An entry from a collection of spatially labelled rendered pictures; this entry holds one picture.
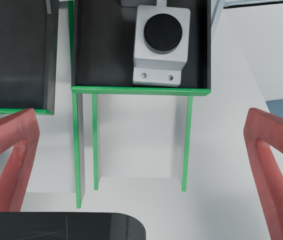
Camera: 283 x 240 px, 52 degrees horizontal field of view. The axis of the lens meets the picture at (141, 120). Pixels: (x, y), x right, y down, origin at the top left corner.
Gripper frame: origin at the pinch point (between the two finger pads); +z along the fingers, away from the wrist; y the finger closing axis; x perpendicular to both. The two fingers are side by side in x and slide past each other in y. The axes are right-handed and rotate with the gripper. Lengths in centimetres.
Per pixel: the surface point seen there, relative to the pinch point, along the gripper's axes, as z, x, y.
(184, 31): 13.2, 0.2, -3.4
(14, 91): 14.2, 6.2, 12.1
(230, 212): 25.0, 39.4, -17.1
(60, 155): 21.4, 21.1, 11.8
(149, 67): 13.4, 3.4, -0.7
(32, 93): 14.1, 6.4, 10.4
